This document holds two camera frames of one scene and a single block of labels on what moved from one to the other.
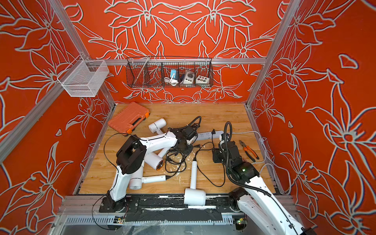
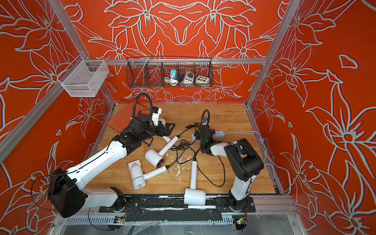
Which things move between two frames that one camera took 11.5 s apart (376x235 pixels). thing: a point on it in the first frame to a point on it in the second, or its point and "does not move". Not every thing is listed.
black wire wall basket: x=169 y=72 does not move
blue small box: x=175 y=74 does not move
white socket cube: x=201 y=80 does not move
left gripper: x=187 y=152 to x=168 y=132
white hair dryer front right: x=193 y=196 does not move
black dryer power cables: x=176 y=161 to x=201 y=150
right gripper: x=216 y=153 to x=198 y=134
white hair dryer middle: x=156 y=161 does not move
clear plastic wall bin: x=83 y=78 does not move
